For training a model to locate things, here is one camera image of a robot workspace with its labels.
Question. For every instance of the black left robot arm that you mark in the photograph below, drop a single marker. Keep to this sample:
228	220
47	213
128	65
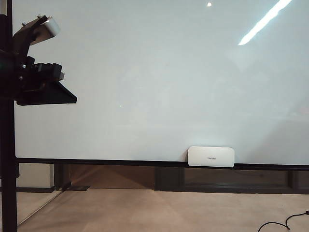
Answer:
6	62

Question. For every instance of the white glass whiteboard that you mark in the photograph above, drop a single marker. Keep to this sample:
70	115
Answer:
157	72

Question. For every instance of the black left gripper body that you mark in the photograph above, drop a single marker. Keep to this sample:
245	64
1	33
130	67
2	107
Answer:
36	75

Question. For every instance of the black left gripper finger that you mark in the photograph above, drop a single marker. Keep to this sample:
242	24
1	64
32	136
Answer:
53	95

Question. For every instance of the white rectangular board eraser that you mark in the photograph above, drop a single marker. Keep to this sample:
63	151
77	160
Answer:
211	157

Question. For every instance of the black metal whiteboard stand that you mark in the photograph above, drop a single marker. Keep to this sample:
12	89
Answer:
8	145

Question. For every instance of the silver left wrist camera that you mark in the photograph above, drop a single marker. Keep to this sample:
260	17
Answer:
42	30

